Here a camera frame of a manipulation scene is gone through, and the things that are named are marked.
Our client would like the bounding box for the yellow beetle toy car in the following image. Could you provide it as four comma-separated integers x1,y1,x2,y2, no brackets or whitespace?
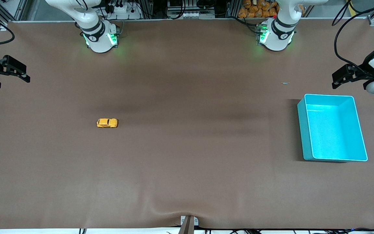
96,118,118,128

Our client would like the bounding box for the cyan plastic bin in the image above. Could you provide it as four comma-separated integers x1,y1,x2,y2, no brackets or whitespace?
297,94,368,162

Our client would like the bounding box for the orange packaged items pile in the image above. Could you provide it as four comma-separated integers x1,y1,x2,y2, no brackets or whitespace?
238,0,280,19

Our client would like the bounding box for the white power strip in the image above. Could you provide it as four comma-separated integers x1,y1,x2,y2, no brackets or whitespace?
104,2,143,20

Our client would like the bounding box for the white connector block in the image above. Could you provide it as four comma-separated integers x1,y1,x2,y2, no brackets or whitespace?
168,10,215,20

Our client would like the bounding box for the brown table mat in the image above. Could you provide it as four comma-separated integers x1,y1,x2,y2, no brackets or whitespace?
0,18,374,230

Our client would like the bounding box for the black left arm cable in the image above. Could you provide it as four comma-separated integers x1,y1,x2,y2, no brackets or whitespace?
331,0,374,74

